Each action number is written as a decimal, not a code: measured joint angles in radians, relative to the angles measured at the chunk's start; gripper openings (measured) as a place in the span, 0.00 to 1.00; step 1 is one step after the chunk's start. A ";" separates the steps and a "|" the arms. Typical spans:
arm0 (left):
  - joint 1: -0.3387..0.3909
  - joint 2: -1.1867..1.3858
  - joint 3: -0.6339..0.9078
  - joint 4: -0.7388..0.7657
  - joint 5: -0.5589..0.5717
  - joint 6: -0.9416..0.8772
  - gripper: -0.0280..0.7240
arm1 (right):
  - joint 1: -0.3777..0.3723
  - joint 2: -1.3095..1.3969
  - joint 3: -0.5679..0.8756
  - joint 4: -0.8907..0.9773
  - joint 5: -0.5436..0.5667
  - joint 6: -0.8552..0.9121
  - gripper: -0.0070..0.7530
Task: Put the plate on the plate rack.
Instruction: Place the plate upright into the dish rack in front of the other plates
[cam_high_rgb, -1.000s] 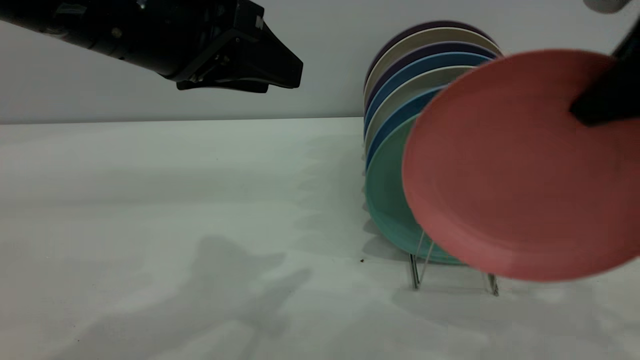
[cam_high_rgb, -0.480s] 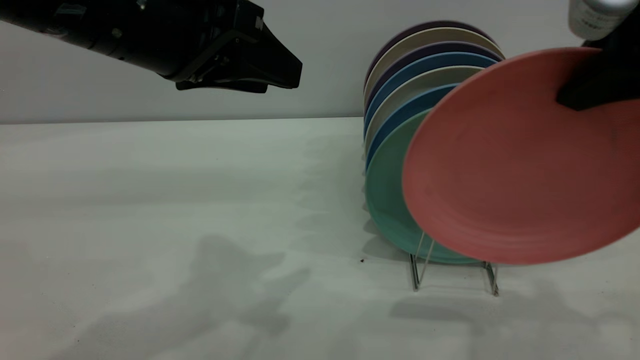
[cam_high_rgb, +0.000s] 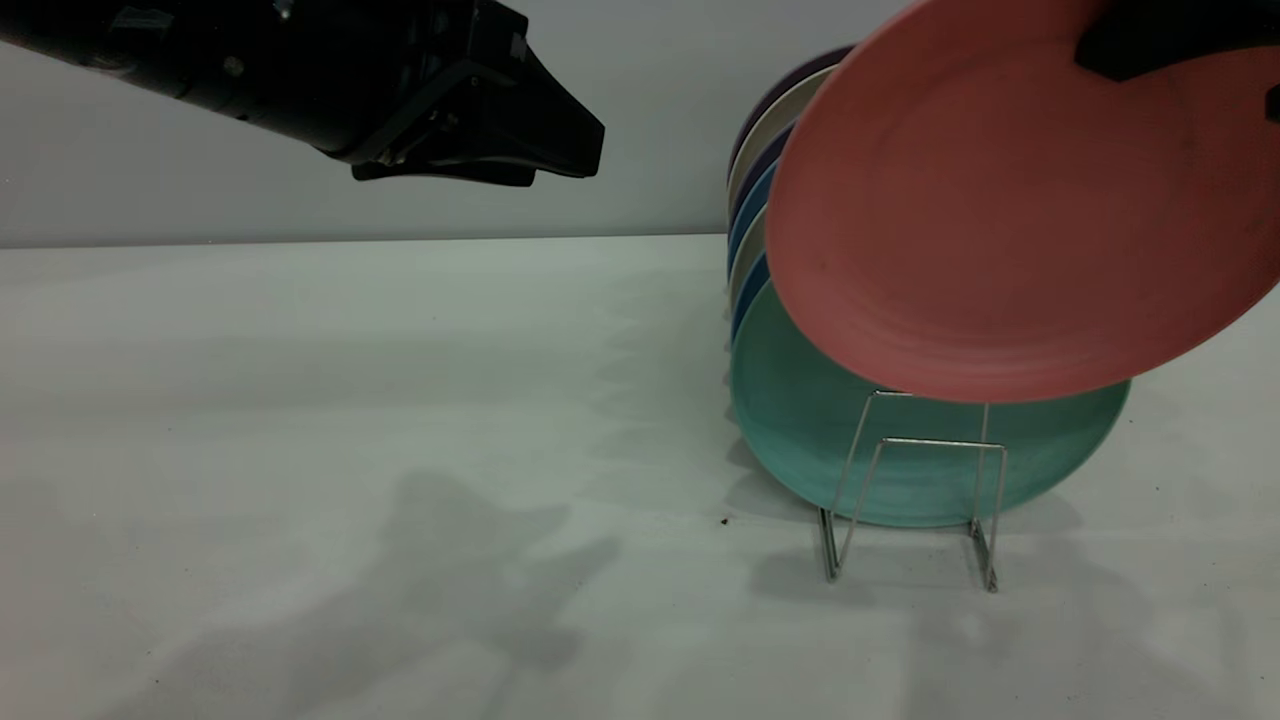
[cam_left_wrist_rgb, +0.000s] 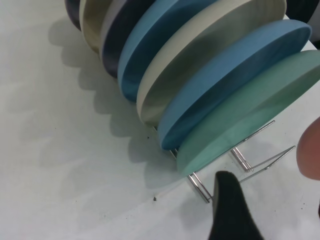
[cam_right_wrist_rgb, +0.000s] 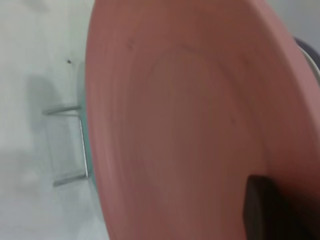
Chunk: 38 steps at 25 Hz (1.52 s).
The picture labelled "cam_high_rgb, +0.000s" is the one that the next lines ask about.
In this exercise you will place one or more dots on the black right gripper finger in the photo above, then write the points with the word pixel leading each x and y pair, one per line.
pixel 1180 35

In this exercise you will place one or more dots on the teal green plate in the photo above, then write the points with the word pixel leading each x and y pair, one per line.
pixel 800 430

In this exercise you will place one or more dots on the beige plastic plate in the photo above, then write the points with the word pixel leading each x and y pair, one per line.
pixel 748 255
pixel 770 130

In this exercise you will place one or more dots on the dark purple plate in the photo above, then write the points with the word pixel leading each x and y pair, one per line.
pixel 790 85

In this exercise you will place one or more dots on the pink plastic plate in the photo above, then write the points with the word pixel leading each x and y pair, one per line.
pixel 1000 220

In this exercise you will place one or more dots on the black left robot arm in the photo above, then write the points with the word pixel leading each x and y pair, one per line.
pixel 180 50

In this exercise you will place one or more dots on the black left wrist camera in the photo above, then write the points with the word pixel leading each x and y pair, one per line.
pixel 495 30

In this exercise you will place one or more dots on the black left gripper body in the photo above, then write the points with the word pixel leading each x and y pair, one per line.
pixel 405 90

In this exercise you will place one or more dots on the blue plastic plate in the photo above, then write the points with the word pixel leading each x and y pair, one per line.
pixel 750 295
pixel 752 205

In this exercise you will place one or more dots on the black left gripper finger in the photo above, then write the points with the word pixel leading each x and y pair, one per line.
pixel 450 172
pixel 530 130

